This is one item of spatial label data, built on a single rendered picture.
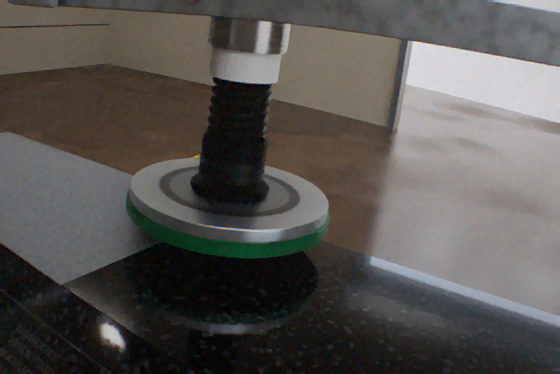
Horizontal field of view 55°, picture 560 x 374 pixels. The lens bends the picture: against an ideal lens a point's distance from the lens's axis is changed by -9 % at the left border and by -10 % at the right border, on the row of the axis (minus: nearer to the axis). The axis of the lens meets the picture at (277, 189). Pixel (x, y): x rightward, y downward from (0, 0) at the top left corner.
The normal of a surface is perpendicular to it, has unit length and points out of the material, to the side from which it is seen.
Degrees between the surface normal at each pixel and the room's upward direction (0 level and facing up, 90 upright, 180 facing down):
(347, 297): 0
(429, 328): 0
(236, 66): 90
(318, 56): 90
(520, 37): 90
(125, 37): 90
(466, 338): 0
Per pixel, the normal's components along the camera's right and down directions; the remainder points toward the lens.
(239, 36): -0.18, 0.30
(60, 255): 0.14, -0.93
